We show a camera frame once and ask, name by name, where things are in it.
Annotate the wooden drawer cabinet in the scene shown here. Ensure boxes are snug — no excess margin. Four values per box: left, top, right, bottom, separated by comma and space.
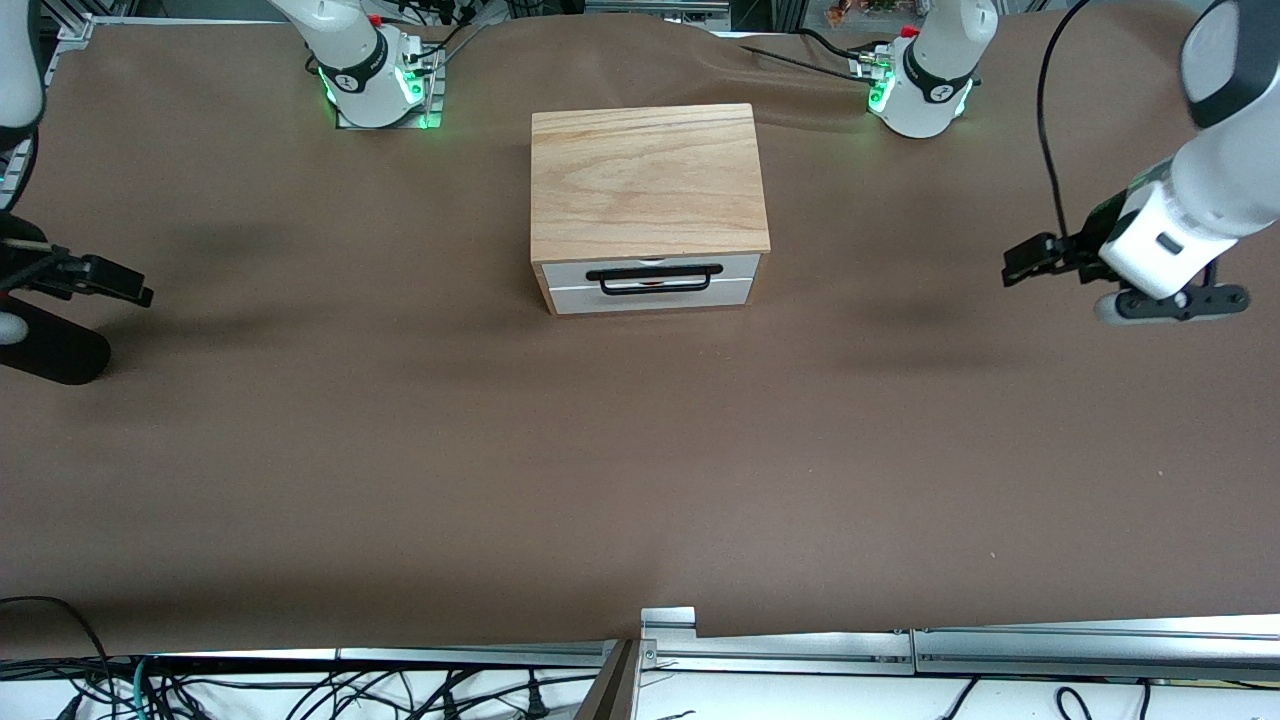
530, 103, 772, 316

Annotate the white drawer without handle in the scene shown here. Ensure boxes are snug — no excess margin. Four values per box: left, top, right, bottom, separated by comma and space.
549, 280, 753, 316

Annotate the black looped floor cable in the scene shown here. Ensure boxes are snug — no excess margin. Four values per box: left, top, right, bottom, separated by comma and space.
0, 595, 114, 693

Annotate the black metal drawer handle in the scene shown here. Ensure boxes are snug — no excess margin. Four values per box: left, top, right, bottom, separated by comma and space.
586, 264, 724, 298

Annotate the aluminium rail with bracket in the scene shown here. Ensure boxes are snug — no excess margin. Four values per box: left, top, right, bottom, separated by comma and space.
640, 607, 916, 677

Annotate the long aluminium frame rail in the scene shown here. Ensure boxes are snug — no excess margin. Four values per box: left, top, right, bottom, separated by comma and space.
335, 640, 641, 669

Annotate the grey diagonal frame bar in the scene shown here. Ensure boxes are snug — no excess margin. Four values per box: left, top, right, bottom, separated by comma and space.
573, 640, 641, 720

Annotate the black cylinder vase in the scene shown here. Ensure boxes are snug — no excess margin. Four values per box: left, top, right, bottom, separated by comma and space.
0, 298, 111, 386

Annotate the wide aluminium frame rail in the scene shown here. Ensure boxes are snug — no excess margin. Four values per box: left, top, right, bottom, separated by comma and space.
913, 613, 1280, 683

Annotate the aluminium base mounting plate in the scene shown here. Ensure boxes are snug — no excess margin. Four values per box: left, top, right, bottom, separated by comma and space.
335, 40, 445, 131

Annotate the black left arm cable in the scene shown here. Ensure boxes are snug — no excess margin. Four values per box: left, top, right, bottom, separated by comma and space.
1037, 0, 1098, 237

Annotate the white drawer with handle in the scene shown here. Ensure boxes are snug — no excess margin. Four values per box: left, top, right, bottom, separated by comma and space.
540, 254, 762, 287

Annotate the brown table cover sheet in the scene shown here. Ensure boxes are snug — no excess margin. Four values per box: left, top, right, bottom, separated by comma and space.
0, 10, 1280, 663

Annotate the black base power cable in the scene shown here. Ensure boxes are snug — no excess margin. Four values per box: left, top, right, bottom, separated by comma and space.
795, 27, 883, 63

